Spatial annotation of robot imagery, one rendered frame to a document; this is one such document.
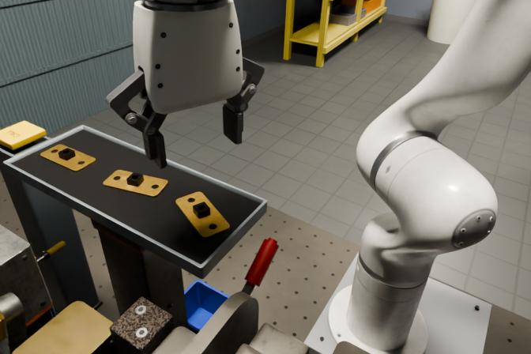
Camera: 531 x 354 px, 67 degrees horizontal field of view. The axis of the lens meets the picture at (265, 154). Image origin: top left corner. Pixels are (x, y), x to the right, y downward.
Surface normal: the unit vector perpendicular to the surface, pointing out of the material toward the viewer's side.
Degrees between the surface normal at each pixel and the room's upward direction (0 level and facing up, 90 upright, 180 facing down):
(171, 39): 89
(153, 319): 0
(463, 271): 0
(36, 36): 90
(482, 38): 72
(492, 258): 0
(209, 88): 96
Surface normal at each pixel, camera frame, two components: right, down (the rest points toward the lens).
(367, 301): -0.75, 0.36
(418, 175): -0.62, -0.50
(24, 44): 0.84, 0.31
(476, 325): 0.01, -0.83
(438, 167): -0.30, -0.72
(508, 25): -0.47, 0.22
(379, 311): -0.41, 0.50
